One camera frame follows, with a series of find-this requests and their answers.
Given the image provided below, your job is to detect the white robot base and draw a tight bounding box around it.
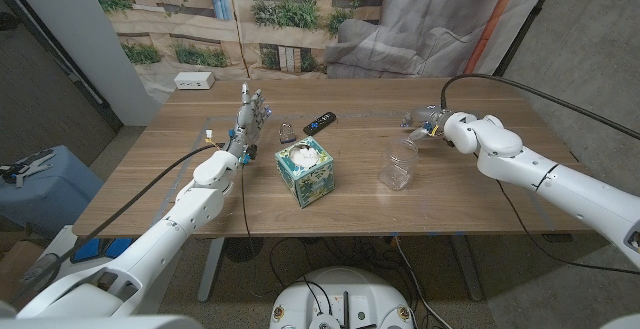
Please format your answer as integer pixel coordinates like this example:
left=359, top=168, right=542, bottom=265
left=269, top=267, right=415, bottom=329

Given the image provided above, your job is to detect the white power strip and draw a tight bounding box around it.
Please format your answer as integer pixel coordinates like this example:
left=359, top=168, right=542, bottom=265
left=173, top=71, right=216, bottom=91

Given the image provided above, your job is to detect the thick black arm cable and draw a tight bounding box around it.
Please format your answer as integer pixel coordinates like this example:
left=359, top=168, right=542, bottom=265
left=9, top=142, right=226, bottom=303
left=439, top=72, right=640, bottom=141

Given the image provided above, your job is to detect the silver padlock with blue base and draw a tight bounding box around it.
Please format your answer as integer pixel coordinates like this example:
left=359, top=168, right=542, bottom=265
left=278, top=122, right=297, bottom=145

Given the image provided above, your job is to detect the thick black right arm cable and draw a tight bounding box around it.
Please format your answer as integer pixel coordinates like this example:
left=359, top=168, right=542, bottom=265
left=439, top=72, right=640, bottom=141

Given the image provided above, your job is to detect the blue storage bin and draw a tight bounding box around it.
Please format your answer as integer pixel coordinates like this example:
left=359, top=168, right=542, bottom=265
left=0, top=144, right=105, bottom=240

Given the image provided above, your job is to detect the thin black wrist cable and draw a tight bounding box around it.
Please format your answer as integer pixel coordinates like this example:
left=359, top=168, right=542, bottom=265
left=494, top=178, right=640, bottom=276
left=239, top=161, right=255, bottom=241

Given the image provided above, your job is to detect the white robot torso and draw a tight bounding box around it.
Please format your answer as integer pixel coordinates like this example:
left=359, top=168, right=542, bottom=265
left=0, top=299, right=640, bottom=329

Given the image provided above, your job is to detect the clear plastic cup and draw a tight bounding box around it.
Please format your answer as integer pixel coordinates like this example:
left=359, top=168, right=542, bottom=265
left=378, top=137, right=420, bottom=192

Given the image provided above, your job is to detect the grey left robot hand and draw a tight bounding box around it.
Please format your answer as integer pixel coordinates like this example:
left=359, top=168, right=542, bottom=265
left=227, top=82, right=273, bottom=166

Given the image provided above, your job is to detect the thin black left wrist cable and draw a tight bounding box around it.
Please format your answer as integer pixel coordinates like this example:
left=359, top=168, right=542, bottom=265
left=239, top=161, right=255, bottom=241

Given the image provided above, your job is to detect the white floor cable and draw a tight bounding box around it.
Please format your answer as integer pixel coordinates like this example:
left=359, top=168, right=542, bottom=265
left=393, top=236, right=441, bottom=329

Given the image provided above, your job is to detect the black TV remote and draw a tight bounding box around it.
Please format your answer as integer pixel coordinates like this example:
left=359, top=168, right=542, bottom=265
left=302, top=111, right=338, bottom=137

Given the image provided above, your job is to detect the teal patterned tissue box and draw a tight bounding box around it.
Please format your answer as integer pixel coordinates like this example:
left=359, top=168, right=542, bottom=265
left=274, top=135, right=336, bottom=209

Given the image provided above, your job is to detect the brown cardboard box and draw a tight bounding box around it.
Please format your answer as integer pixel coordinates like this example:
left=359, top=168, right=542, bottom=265
left=0, top=240, right=46, bottom=290

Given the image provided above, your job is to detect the white table leg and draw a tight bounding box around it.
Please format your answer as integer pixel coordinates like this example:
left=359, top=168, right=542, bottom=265
left=197, top=237, right=226, bottom=304
left=449, top=235, right=484, bottom=303

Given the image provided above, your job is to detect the printed fabric backdrop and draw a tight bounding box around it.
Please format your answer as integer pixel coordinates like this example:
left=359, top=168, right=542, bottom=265
left=82, top=0, right=559, bottom=103

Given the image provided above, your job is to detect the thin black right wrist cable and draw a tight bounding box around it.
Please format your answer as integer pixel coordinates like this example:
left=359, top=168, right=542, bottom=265
left=494, top=178, right=640, bottom=276

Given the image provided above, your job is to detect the small white connector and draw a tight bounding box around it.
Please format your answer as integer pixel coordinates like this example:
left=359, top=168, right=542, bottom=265
left=203, top=128, right=224, bottom=151

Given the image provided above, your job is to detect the grey tool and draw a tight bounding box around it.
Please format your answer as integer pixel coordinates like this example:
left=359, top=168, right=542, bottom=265
left=0, top=148, right=57, bottom=189

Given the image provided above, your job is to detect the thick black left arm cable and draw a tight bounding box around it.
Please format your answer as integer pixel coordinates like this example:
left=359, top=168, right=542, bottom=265
left=9, top=142, right=226, bottom=303

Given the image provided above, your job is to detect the blue flat panel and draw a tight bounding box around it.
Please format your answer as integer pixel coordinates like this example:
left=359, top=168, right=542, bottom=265
left=69, top=237, right=134, bottom=264

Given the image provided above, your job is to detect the black round floor disc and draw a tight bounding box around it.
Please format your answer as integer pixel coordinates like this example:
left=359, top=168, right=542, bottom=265
left=223, top=237, right=265, bottom=264

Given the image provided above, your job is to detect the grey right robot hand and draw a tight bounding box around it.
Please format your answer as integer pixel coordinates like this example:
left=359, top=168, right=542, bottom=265
left=399, top=104, right=454, bottom=145

